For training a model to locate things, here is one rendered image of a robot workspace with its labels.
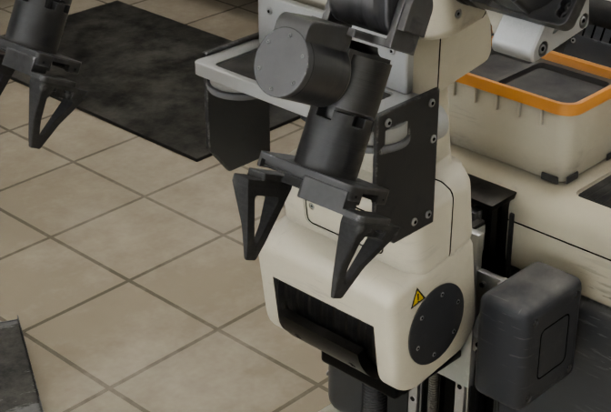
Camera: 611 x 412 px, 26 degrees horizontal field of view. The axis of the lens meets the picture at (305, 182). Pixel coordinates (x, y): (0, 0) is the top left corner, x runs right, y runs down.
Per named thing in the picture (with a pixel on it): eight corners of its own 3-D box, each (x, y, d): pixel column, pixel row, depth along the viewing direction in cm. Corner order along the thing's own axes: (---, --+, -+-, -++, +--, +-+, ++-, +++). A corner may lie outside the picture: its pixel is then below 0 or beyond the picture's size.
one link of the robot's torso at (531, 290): (404, 325, 188) (410, 168, 177) (572, 406, 171) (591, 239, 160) (271, 406, 171) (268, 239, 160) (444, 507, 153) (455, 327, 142)
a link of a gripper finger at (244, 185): (270, 278, 113) (302, 174, 112) (207, 250, 117) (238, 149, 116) (314, 279, 119) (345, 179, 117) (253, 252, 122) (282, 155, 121)
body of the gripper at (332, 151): (345, 206, 109) (373, 121, 109) (252, 170, 115) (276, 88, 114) (385, 211, 115) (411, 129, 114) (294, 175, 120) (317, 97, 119)
